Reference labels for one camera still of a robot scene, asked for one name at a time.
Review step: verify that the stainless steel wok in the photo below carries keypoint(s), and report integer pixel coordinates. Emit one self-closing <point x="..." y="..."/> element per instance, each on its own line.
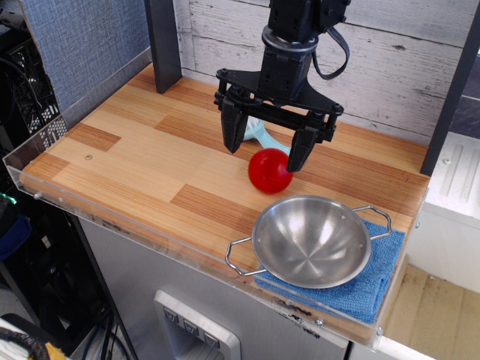
<point x="315" y="242"/>

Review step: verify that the black perforated crate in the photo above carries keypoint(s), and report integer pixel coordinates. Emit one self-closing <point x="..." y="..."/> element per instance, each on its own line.
<point x="28" y="101"/>

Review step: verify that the red toy apple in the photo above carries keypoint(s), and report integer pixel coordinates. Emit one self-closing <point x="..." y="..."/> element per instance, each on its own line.
<point x="267" y="171"/>

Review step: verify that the dark grey post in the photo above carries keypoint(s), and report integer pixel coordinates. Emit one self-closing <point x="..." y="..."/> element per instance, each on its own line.
<point x="163" y="36"/>
<point x="453" y="97"/>

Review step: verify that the light teal plastic utensil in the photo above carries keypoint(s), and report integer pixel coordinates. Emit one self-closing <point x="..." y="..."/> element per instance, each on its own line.
<point x="255" y="130"/>

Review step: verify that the white ridged side counter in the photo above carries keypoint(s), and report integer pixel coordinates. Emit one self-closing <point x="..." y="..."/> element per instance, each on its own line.
<point x="453" y="189"/>

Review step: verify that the blue folded cloth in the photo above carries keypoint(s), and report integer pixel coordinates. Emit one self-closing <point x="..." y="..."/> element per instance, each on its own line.
<point x="359" y="298"/>

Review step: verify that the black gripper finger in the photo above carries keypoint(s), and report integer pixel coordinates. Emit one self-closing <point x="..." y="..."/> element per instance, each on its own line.
<point x="233" y="123"/>
<point x="303" y="143"/>

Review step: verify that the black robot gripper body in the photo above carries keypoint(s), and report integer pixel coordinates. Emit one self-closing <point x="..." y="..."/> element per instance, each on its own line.
<point x="281" y="94"/>

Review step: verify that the dark grey right post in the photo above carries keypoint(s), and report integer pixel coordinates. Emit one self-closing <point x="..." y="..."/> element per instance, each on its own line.
<point x="453" y="97"/>

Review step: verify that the clear acrylic table guard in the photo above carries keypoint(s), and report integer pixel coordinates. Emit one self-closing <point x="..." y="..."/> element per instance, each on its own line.
<point x="160" y="201"/>

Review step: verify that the dark grey left post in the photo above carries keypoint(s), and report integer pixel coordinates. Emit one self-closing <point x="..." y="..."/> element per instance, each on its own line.
<point x="163" y="36"/>

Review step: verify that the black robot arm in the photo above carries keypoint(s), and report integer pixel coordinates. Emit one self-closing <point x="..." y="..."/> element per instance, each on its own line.
<point x="294" y="28"/>

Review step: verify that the grey dispenser panel with buttons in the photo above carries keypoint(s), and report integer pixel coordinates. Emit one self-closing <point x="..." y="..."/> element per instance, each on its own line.
<point x="192" y="335"/>

